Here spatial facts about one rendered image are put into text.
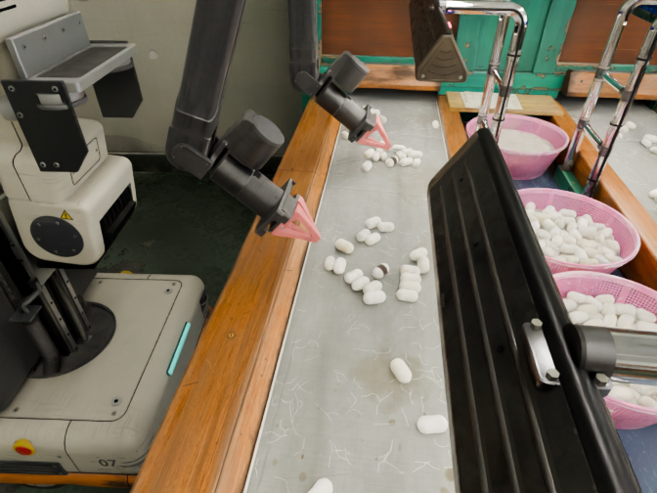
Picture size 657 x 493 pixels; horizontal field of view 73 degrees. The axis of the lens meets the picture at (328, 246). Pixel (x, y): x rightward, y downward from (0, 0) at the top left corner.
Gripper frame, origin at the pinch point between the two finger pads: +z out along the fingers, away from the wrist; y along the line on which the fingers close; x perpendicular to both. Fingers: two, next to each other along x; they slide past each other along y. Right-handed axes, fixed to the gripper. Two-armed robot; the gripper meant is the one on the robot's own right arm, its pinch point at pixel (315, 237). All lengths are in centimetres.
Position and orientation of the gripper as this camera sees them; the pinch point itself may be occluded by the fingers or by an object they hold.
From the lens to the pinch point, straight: 75.2
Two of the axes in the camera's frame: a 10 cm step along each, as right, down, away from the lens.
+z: 7.5, 5.8, 3.2
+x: -6.5, 5.5, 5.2
